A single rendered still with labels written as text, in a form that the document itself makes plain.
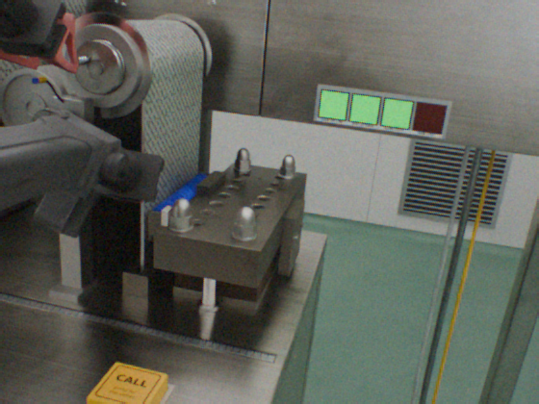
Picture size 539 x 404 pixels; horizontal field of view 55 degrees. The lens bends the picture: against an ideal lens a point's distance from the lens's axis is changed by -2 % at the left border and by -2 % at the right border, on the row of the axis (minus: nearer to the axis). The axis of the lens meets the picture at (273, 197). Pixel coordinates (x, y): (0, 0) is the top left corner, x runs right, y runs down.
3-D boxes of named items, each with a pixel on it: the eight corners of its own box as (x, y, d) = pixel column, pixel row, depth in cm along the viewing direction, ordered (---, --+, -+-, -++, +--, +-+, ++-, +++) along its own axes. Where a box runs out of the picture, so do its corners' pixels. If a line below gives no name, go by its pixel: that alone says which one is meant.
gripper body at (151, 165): (156, 204, 72) (135, 193, 65) (89, 192, 74) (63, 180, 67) (166, 159, 73) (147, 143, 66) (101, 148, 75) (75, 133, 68)
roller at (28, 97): (0, 141, 81) (-6, 63, 77) (88, 114, 105) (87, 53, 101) (67, 153, 79) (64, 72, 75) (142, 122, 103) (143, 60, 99)
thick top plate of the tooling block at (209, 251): (153, 267, 78) (153, 230, 76) (232, 188, 115) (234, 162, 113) (257, 289, 75) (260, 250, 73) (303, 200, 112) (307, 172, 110)
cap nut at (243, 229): (228, 238, 76) (230, 209, 74) (236, 229, 79) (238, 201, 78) (252, 242, 75) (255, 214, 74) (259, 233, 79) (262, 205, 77)
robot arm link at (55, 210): (123, 152, 56) (51, 113, 55) (69, 247, 54) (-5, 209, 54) (139, 165, 67) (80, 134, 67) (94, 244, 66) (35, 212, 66)
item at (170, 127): (141, 222, 81) (141, 104, 75) (194, 180, 103) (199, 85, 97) (143, 223, 81) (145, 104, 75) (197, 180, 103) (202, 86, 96)
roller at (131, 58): (64, 100, 76) (64, 19, 72) (142, 81, 100) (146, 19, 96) (135, 113, 74) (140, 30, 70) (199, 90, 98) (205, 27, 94)
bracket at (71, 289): (47, 298, 80) (35, 100, 70) (70, 279, 86) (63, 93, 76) (76, 305, 79) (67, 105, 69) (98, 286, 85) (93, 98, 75)
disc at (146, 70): (57, 109, 78) (58, 5, 72) (59, 108, 78) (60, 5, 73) (148, 126, 75) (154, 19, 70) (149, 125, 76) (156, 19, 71)
